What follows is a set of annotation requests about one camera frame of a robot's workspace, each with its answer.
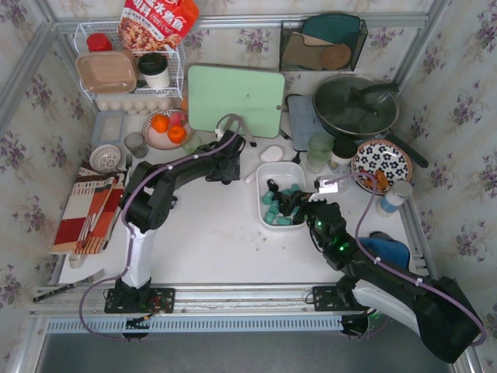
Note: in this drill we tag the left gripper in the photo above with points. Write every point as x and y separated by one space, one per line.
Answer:
236 151

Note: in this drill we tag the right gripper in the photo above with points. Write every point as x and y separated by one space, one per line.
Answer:
294 203

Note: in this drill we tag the black coffee capsule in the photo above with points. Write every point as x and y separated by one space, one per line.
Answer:
273 187

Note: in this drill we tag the white storage basket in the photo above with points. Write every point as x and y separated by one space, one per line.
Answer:
285 175

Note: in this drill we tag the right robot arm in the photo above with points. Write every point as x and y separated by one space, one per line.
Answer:
377 277

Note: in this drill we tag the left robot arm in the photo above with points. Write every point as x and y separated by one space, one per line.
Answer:
149 196

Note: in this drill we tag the coffee cup on rack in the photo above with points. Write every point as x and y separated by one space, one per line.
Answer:
154 67

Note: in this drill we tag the small green glass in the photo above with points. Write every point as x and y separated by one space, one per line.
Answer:
190 145

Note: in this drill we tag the white plastic scoop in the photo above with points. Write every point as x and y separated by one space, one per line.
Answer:
273 153

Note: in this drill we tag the black power plug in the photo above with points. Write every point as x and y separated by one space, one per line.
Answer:
297 158

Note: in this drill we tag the orange tangerine right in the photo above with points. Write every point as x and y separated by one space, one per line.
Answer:
176 134

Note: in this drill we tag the orange tangerine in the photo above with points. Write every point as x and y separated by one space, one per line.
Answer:
176 134
160 123

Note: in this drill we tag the green plastic tumbler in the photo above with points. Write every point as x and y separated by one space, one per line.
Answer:
319 152

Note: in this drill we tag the plate with fruit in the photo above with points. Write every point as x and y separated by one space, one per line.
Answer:
161 141

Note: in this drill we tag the white cup black lid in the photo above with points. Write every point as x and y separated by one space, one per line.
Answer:
343 151

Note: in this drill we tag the green cutting board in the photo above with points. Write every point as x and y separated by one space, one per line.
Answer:
256 96

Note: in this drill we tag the orange tangerine left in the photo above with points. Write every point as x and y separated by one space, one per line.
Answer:
160 123

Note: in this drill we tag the orange toy food piece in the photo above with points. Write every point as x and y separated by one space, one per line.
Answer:
382 180

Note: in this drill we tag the white bottle blue label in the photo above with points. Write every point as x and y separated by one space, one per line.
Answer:
394 198

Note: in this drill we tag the grey blue board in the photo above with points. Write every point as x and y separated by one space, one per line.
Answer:
304 122

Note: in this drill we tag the grey glass cup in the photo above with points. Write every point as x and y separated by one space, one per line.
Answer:
136 145

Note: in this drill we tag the floral patterned plate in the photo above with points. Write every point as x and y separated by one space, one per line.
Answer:
384 155

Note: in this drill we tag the silver fork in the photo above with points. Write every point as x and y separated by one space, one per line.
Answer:
128 164

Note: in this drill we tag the egg carton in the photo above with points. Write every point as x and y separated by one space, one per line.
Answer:
135 106

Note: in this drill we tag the black frying pan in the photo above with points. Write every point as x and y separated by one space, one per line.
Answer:
363 108

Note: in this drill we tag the white round strainer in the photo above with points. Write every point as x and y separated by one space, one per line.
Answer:
105 158

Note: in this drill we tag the clear blue-rim container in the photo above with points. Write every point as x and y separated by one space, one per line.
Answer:
108 128

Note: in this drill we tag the striped red placemat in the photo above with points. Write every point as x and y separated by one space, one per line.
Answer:
90 213

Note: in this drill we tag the round cork coaster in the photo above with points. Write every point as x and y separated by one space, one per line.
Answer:
335 57

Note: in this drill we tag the beige lunch box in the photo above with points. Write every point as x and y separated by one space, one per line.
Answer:
108 72

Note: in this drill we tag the black mesh organizer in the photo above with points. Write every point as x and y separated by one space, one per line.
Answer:
300 48

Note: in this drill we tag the red snack bag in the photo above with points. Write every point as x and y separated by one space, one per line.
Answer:
156 25

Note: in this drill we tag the red jar lid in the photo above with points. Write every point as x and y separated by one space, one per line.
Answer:
98 42

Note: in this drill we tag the white wire rack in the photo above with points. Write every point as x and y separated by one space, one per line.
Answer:
176 60

